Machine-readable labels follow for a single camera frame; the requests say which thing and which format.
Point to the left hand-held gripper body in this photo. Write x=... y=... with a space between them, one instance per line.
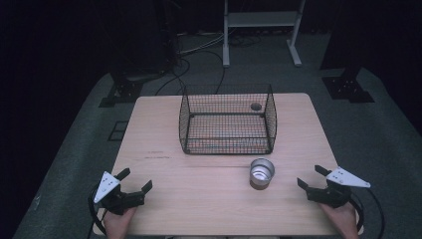
x=123 y=200

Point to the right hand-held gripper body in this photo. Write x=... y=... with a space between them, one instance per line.
x=330 y=195

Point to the metal cup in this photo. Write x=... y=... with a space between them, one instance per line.
x=262 y=172

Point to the person's left hand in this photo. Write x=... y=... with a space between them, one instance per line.
x=118 y=223

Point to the person's right hand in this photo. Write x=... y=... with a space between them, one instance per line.
x=341 y=220

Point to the black stand base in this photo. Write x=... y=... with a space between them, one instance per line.
x=124 y=91
x=346 y=88

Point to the white metal desk frame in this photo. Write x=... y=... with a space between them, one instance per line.
x=260 y=19

